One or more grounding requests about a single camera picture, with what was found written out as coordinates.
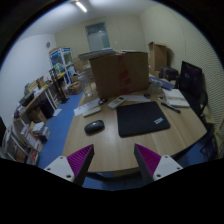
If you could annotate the door with window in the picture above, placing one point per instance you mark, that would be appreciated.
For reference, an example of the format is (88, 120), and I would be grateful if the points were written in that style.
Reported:
(97, 36)

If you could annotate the black office chair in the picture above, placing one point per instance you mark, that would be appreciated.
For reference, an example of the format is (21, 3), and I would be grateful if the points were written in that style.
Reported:
(199, 104)

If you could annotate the small black round object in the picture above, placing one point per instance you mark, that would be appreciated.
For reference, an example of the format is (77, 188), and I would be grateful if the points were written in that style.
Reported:
(102, 101)

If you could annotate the glass display fridge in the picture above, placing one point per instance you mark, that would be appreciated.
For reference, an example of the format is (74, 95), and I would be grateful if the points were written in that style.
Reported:
(62, 61)

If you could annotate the ceiling light tube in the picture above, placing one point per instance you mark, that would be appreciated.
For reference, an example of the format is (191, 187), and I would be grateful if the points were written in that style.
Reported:
(81, 6)

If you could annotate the low storage shelf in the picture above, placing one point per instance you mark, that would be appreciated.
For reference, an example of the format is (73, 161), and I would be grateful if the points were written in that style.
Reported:
(25, 147)

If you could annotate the black marker pen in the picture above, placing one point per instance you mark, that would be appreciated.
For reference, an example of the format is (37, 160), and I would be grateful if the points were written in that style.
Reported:
(170, 107)

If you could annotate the black mouse pad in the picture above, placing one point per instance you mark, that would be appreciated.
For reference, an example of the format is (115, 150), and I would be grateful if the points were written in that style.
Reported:
(140, 119)

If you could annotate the large cardboard box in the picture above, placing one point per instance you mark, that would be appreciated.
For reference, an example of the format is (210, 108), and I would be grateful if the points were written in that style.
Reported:
(120, 74)

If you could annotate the clear plastic cup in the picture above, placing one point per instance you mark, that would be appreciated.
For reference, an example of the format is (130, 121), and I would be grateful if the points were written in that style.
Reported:
(88, 90)

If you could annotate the white notebook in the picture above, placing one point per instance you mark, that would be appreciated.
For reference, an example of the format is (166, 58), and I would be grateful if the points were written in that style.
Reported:
(175, 98)

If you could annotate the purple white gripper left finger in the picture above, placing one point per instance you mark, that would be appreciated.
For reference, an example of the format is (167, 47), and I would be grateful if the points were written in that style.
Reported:
(74, 167)

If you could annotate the tall cardboard box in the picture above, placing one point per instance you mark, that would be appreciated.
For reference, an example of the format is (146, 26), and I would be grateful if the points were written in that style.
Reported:
(158, 55)

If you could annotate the white paper sheet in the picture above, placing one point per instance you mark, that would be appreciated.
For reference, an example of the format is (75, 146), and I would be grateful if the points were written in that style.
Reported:
(86, 107)

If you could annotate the black computer mouse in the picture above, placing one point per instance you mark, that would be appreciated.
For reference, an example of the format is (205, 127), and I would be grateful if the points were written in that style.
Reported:
(94, 127)

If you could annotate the white remote control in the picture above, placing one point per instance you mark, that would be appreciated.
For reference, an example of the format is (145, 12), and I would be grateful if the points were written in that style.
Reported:
(117, 102)

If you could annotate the black monitor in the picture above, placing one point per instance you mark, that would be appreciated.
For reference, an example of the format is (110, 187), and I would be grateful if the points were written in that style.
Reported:
(191, 79)

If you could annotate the wooden side desk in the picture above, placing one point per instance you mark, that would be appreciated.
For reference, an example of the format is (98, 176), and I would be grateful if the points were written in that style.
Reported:
(43, 104)

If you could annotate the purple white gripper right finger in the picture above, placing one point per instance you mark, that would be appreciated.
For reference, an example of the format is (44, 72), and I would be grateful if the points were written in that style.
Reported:
(154, 166)

